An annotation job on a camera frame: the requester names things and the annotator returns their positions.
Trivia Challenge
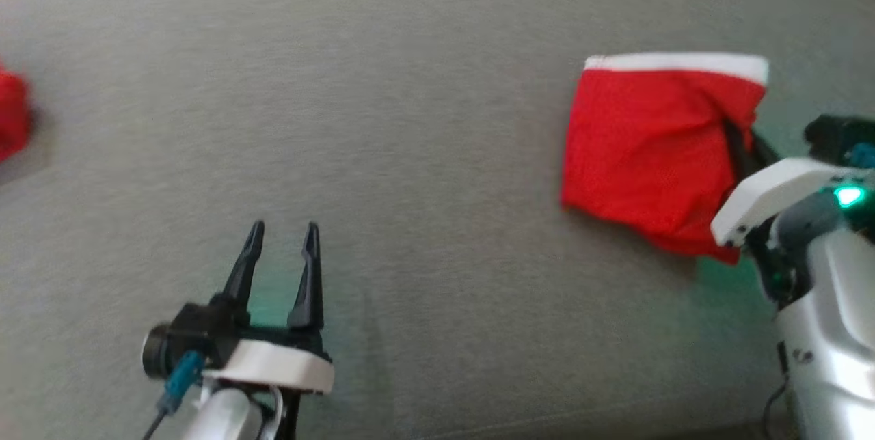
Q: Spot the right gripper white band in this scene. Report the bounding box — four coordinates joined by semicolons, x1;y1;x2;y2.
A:
710;118;857;249

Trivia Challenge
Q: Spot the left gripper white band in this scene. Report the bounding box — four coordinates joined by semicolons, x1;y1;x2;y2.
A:
202;220;336;396

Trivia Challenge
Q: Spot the red shorts white stripe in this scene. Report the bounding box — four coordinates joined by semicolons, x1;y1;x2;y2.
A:
559;51;770;266

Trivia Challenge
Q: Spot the red garment white cuff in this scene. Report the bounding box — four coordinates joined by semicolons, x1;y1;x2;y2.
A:
0;63;35;163

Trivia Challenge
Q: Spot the grey fabric sofa seat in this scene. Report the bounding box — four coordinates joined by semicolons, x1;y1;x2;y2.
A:
0;0;875;440

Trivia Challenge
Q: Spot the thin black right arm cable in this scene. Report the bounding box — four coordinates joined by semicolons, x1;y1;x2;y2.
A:
760;384;792;440

